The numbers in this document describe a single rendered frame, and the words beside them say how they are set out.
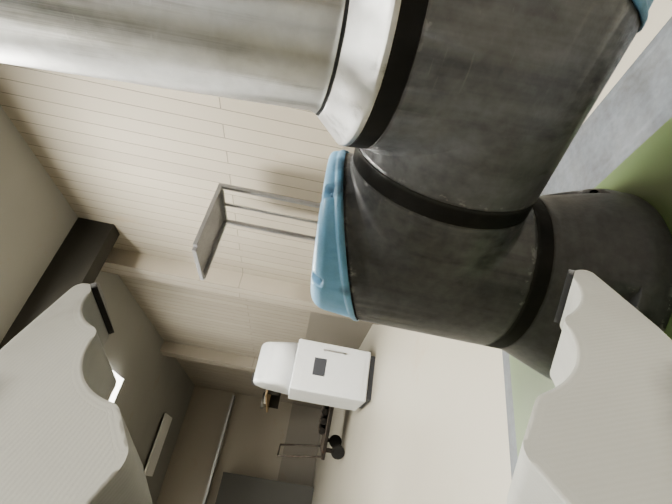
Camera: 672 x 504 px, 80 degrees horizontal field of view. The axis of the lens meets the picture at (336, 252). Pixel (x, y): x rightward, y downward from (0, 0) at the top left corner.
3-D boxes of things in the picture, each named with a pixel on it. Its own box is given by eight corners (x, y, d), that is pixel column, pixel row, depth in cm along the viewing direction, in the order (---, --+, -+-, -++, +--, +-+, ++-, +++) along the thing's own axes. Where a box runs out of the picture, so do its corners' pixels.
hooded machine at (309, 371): (359, 416, 532) (251, 396, 527) (364, 367, 568) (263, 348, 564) (372, 401, 466) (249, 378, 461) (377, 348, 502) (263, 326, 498)
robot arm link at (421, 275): (450, 273, 50) (311, 243, 49) (516, 145, 39) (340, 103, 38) (474, 380, 38) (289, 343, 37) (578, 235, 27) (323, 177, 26)
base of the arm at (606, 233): (523, 259, 53) (450, 243, 52) (636, 150, 37) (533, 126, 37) (545, 409, 42) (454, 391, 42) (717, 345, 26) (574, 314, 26)
